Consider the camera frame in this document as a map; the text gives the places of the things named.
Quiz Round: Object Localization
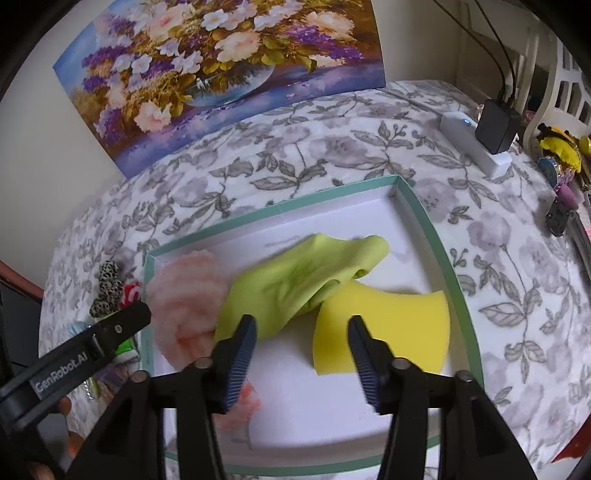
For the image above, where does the lime green cloth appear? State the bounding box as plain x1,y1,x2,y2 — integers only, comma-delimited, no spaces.
214,234,390,342

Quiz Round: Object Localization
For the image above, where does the white chair back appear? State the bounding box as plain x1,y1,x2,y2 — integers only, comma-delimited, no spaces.
523,32,590,150

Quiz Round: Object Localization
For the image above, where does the flower painting canvas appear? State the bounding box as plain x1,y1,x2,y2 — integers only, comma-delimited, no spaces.
54,0,386,178

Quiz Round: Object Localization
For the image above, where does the yellow toy clutter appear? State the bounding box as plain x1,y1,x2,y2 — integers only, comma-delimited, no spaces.
536,123,590,235

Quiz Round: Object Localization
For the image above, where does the blue face mask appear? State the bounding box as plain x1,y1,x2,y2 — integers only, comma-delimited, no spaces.
70,321,93,336

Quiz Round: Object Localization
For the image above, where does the purple baby wipes pack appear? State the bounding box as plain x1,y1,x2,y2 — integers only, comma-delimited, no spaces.
93,364,134,400

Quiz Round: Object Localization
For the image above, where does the pink white fluffy cloth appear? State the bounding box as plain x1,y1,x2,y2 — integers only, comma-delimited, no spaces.
144,249,263,432

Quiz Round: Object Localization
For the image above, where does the yellow green sponge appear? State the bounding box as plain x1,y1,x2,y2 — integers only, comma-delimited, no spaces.
312,281,451,375

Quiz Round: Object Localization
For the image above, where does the white power strip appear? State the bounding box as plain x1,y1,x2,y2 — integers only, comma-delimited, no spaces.
440,111,512,179

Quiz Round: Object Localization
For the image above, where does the person's left hand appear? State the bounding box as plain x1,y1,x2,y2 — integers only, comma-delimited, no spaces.
37,396,84,472

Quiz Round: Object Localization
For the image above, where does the leopard print scrunchie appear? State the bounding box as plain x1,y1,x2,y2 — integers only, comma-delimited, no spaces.
89,260,123,320

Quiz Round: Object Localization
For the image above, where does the green tissue pack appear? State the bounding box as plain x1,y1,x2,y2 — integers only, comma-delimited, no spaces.
112,337,139,365

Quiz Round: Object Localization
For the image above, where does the teal white shallow tray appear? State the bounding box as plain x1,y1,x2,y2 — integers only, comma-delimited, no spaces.
144,176,482,478

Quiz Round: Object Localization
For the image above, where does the dark cabinet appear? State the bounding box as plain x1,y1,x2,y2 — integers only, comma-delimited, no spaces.
1,262,43,385

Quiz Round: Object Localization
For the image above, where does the grey floral blanket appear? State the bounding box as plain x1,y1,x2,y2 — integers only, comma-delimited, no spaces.
39,81,590,471

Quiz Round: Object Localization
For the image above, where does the black power adapter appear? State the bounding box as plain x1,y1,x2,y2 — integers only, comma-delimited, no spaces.
475,99,521,155

